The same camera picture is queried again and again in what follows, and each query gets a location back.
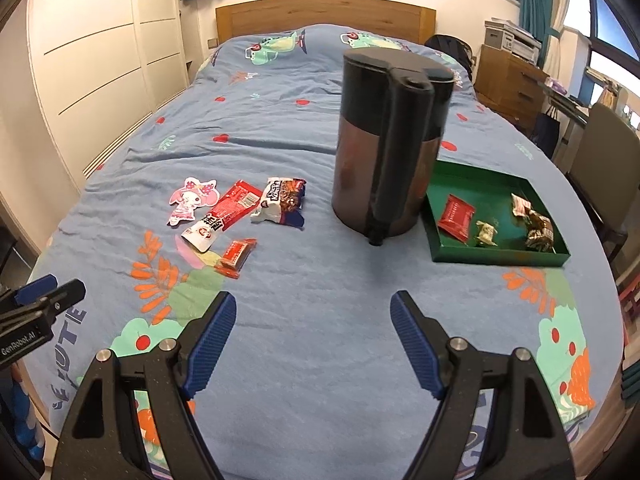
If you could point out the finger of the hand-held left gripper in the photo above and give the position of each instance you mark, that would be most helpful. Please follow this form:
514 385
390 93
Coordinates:
55 297
35 290

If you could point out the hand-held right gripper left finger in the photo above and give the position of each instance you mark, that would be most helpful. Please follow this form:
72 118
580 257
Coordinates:
210 345

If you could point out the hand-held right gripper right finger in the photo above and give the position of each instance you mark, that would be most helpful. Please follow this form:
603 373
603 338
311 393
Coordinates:
415 345

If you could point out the small orange candy packet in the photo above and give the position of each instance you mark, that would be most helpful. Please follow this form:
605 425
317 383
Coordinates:
237 255

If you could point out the small beige candy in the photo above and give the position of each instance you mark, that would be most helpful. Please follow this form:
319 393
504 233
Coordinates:
486 234

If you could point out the long red white snack packet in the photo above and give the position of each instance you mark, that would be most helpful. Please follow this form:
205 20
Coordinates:
225 212

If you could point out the red square snack packet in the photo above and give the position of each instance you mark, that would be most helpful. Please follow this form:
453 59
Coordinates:
456 217

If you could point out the pink cartoon character packet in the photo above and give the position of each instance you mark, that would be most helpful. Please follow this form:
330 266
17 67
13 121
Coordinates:
190 202

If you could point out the white brown cookie packet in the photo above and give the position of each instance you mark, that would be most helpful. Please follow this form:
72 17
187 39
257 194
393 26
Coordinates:
280 202

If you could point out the brown oat snack packet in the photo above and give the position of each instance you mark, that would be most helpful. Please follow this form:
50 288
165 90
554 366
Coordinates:
540 232

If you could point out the green tray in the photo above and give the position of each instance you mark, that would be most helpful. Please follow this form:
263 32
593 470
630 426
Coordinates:
500 195

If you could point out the pink striped candy packet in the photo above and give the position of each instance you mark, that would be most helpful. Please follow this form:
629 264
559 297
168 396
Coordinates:
520 205

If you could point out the printed blue blanket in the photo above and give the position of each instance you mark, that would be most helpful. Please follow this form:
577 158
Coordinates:
310 300

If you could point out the black electric kettle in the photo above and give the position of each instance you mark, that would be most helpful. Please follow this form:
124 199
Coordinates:
385 160

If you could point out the white wardrobe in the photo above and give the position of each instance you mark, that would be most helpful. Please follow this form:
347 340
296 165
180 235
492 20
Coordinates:
95 50

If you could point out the black shopping bag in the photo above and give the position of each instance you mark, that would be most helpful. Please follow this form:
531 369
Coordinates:
545 132

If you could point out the grey chair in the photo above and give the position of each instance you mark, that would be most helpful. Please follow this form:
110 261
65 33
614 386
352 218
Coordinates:
605 170

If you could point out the wooden dresser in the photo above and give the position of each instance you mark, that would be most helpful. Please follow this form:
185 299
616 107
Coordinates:
510 85

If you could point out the desk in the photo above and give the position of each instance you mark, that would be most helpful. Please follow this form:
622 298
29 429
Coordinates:
570 105

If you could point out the purple tissue box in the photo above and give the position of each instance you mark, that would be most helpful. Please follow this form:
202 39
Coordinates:
556 85

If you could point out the black backpack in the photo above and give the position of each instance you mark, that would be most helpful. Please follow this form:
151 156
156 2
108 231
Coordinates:
447 50

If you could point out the white printer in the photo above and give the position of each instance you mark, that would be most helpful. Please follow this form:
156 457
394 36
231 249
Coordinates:
512 40

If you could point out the wooden headboard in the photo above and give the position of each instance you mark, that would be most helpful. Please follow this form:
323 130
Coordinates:
325 15

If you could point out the white sheer curtain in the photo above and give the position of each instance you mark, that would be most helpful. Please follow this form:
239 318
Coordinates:
557 15

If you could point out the dark framed window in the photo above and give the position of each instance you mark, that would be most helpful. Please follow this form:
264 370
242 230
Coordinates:
615 35

